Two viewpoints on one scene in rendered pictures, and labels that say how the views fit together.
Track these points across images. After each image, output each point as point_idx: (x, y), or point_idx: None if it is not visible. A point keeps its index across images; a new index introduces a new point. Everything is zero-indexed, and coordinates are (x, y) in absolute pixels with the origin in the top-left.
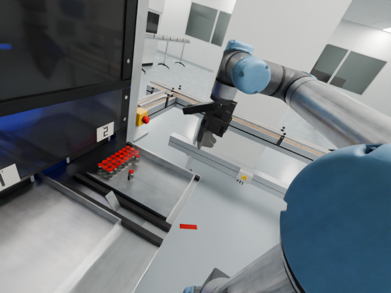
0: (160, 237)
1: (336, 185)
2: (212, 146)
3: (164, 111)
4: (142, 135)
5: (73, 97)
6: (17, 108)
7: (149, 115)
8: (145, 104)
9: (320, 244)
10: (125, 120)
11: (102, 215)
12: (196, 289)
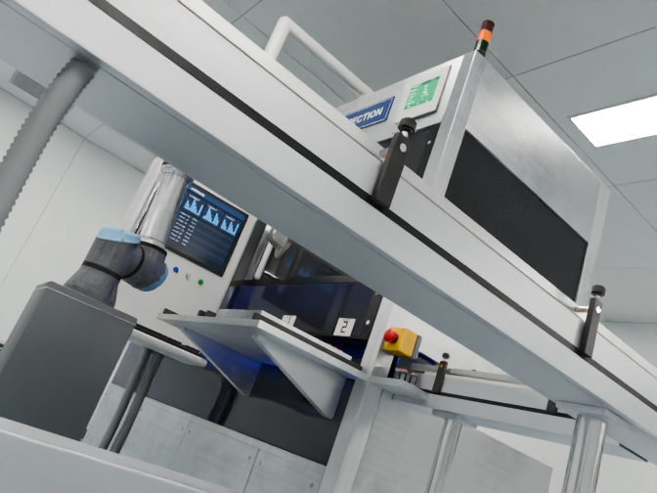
0: (204, 311)
1: None
2: (266, 237)
3: (548, 425)
4: (389, 379)
5: (337, 281)
6: (315, 281)
7: (476, 400)
8: (483, 374)
9: None
10: (369, 325)
11: None
12: (164, 266)
